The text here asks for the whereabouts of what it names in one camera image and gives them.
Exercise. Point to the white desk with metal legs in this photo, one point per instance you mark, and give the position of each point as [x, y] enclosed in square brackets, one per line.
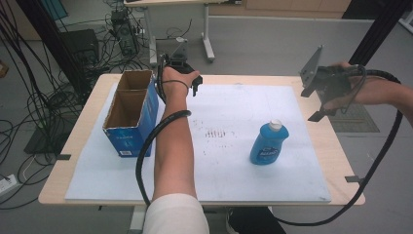
[207, 35]

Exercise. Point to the wooden table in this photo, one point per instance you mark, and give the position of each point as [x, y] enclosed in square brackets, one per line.
[331, 152]

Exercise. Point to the person's dark trouser leg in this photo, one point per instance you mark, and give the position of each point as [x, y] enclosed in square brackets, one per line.
[256, 221]

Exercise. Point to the black equipment case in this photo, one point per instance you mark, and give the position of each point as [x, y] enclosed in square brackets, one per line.
[81, 45]

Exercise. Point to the blue bottle with white cap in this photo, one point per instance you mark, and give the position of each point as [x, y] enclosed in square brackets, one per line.
[268, 143]

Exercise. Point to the person's right hand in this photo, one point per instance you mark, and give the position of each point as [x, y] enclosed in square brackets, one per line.
[358, 92]

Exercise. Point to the white power strip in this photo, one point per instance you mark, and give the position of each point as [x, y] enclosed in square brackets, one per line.
[7, 184]

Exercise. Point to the person's left hand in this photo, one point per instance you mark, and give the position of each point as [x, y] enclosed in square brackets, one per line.
[175, 78]

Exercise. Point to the grey table clamp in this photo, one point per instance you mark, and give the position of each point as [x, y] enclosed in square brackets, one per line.
[353, 179]
[63, 157]

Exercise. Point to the black metal stand post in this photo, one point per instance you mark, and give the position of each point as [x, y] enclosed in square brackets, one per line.
[376, 29]
[52, 42]

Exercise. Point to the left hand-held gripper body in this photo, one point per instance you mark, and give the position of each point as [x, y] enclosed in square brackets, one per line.
[181, 66]

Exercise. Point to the blue cardboard box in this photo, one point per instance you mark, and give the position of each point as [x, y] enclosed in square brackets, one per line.
[136, 110]

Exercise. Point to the person's white sleeve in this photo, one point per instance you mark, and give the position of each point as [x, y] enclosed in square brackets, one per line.
[177, 216]

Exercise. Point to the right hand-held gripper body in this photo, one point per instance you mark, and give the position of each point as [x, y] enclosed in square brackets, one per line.
[328, 81]

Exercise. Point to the black wrist band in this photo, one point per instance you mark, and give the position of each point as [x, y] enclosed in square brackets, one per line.
[177, 81]

